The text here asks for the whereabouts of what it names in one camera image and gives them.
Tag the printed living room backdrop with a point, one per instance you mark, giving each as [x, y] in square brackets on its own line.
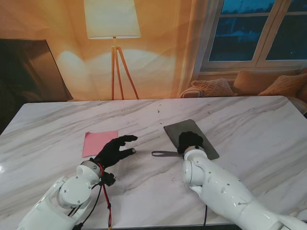
[156, 60]

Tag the grey suede zip pouch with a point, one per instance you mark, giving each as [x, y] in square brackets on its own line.
[187, 127]

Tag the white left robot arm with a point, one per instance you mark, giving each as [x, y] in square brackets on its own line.
[72, 194]

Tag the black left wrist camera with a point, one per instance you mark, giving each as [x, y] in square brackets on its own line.
[109, 178]

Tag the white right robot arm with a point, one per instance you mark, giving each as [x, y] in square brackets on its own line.
[216, 182]

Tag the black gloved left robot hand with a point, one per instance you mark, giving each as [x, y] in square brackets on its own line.
[110, 154]

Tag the pink paper document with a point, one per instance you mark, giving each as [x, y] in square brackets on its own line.
[96, 143]

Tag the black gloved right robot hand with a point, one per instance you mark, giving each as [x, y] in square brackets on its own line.
[189, 140]

